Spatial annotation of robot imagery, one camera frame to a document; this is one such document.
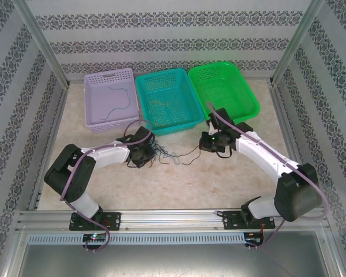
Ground dark cables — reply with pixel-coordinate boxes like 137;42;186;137
158;145;204;167

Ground thin tan cable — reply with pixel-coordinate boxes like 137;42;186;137
148;99;174;110

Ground teal plastic basket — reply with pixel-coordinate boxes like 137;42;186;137
134;68;205;137

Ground green plastic basket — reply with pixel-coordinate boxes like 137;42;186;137
187;61;261;123

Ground lilac plastic basket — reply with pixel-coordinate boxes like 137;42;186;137
83;68;141;134

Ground left controller board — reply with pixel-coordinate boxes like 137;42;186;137
82;233;108;243

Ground grey metal panel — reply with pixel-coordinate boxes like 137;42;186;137
17;245;335;277

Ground black right camera cable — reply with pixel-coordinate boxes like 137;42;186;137
216;144;235;159

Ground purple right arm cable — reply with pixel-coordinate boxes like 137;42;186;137
206;100;329;249

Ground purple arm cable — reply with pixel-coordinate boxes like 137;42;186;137
206;100;329;249
59;119;154;252

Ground aluminium right side rail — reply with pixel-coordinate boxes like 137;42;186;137
269;82;329;214

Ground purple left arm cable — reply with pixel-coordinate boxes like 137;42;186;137
59;119;154;252

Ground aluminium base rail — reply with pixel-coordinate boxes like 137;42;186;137
17;209;331;231

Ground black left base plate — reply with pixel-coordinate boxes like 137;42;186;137
70;212;122;231

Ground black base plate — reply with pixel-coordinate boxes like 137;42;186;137
70;212;122;231
222;209;276;231

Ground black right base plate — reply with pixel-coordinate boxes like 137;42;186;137
222;209;276;231

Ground white slotted cable duct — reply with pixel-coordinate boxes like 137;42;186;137
27;232;246;246

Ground aluminium left side rail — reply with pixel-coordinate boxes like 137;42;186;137
28;82;70;211

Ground aluminium right frame post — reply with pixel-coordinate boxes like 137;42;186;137
269;0;326;86

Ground aluminium frame post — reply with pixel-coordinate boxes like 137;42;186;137
13;0;70;87
269;0;326;86

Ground aluminium left frame post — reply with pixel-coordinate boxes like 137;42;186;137
13;0;70;87

